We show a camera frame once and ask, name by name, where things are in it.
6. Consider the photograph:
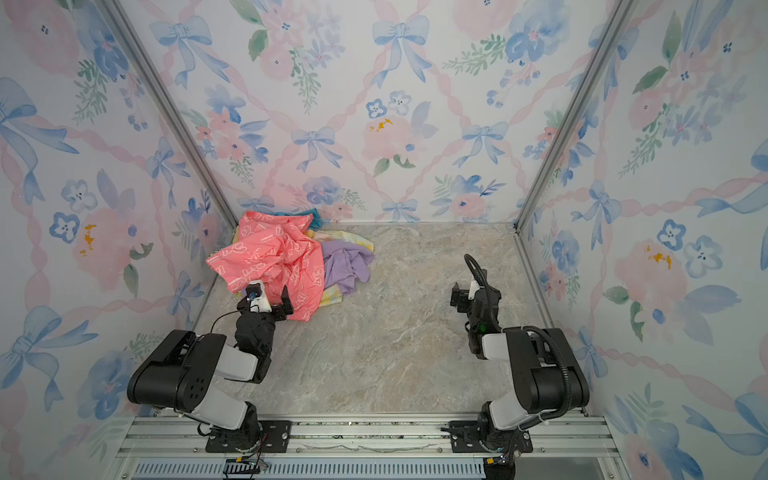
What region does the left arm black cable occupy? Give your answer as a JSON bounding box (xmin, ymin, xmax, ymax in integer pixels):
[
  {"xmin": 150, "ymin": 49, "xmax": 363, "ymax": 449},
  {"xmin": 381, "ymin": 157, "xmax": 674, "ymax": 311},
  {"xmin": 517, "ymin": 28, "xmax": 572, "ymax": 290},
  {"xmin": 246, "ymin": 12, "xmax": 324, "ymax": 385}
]
[{"xmin": 209, "ymin": 309, "xmax": 241, "ymax": 335}]

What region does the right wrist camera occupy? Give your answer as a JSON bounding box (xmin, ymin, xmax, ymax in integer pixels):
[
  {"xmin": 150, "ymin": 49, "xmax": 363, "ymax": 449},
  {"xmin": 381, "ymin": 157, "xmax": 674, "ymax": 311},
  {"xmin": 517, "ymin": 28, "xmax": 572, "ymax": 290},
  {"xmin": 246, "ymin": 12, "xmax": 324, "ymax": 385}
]
[{"xmin": 467, "ymin": 280, "xmax": 481, "ymax": 301}]

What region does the yellow floral cloth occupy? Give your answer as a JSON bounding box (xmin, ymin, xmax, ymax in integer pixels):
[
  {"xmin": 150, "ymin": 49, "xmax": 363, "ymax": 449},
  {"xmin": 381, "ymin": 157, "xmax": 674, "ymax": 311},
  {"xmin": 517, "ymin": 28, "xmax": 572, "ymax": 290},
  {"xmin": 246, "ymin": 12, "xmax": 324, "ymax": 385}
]
[{"xmin": 305, "ymin": 229, "xmax": 374, "ymax": 307}]

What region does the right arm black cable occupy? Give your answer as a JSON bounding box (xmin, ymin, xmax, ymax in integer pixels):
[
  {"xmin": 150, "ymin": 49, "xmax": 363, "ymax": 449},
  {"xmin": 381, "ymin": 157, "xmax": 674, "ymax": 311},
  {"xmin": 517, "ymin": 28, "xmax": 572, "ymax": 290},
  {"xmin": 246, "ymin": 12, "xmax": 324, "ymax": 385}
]
[{"xmin": 463, "ymin": 253, "xmax": 574, "ymax": 430}]

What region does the purple cloth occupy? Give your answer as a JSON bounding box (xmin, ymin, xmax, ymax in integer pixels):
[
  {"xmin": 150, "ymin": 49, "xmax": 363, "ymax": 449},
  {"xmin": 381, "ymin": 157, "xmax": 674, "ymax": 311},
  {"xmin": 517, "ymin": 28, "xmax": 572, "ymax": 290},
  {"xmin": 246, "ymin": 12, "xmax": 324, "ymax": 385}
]
[{"xmin": 321, "ymin": 240, "xmax": 375, "ymax": 295}]

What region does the corner aluminium post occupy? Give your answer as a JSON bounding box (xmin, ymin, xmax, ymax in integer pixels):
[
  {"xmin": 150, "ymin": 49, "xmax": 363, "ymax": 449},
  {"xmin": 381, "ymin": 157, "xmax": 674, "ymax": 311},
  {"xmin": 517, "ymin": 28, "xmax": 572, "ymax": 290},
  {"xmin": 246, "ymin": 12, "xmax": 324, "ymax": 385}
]
[
  {"xmin": 95, "ymin": 0, "xmax": 238, "ymax": 229},
  {"xmin": 514, "ymin": 0, "xmax": 635, "ymax": 235}
]

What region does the pink patterned cloth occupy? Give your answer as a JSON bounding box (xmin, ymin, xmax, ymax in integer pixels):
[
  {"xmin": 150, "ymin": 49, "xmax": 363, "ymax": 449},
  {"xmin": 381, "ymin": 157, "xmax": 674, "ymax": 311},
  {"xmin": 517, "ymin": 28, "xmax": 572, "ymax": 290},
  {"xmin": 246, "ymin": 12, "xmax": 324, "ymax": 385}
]
[{"xmin": 207, "ymin": 211, "xmax": 325, "ymax": 322}]

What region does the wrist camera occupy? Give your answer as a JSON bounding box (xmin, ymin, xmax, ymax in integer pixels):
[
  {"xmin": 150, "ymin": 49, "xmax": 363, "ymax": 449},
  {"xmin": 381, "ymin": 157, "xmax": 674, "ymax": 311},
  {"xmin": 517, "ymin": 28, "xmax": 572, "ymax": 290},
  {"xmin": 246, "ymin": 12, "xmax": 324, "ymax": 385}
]
[
  {"xmin": 467, "ymin": 280, "xmax": 481, "ymax": 301},
  {"xmin": 245, "ymin": 280, "xmax": 272, "ymax": 313}
]

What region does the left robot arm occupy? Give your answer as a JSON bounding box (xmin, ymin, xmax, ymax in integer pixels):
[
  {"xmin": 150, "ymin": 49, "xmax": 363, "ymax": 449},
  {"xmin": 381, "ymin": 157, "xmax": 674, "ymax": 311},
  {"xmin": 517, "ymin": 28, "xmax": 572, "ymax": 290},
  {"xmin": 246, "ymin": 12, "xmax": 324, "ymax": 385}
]
[{"xmin": 127, "ymin": 281, "xmax": 294, "ymax": 457}]

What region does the teal cloth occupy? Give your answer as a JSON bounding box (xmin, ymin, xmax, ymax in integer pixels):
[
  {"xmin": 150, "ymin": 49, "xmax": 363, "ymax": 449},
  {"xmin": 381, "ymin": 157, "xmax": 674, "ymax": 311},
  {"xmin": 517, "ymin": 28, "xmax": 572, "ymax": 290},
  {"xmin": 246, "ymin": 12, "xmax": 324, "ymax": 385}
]
[{"xmin": 274, "ymin": 208, "xmax": 323, "ymax": 232}]

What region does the right corner aluminium post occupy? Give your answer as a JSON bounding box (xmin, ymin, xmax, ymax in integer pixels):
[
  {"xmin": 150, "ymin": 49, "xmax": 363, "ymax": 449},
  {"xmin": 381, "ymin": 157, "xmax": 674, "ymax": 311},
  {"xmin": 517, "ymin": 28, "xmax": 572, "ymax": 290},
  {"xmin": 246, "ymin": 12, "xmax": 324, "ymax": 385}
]
[{"xmin": 514, "ymin": 0, "xmax": 635, "ymax": 235}]

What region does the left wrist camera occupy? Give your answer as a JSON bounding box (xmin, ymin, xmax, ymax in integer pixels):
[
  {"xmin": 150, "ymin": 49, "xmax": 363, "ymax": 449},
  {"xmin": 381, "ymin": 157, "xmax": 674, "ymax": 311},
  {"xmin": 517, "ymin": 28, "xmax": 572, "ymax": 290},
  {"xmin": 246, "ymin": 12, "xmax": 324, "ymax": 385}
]
[{"xmin": 245, "ymin": 280, "xmax": 272, "ymax": 313}]

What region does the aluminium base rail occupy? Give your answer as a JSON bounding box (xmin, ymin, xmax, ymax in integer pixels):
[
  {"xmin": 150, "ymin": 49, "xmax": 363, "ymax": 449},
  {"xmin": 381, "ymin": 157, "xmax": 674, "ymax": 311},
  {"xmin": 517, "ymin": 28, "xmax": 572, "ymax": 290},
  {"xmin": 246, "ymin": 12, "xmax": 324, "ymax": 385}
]
[{"xmin": 106, "ymin": 412, "xmax": 629, "ymax": 479}]

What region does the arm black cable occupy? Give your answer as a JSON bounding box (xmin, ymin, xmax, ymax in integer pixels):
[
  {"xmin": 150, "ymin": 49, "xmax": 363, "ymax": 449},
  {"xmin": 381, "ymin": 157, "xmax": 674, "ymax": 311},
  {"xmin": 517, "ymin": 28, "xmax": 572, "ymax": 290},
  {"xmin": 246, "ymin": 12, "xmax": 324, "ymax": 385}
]
[
  {"xmin": 209, "ymin": 309, "xmax": 241, "ymax": 335},
  {"xmin": 463, "ymin": 253, "xmax": 574, "ymax": 430}
]

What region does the left corner aluminium post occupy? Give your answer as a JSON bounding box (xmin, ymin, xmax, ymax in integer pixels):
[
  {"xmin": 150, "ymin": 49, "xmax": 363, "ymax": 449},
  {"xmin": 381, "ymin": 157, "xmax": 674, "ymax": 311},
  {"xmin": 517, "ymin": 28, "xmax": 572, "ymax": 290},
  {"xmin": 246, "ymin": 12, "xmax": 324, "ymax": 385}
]
[{"xmin": 95, "ymin": 0, "xmax": 238, "ymax": 229}]

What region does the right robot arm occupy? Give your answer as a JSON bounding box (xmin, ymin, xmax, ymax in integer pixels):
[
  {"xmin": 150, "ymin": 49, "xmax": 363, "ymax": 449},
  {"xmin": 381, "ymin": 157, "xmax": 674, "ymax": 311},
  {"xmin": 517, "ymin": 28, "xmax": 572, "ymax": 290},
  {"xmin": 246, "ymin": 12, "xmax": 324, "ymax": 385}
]
[{"xmin": 444, "ymin": 281, "xmax": 590, "ymax": 457}]

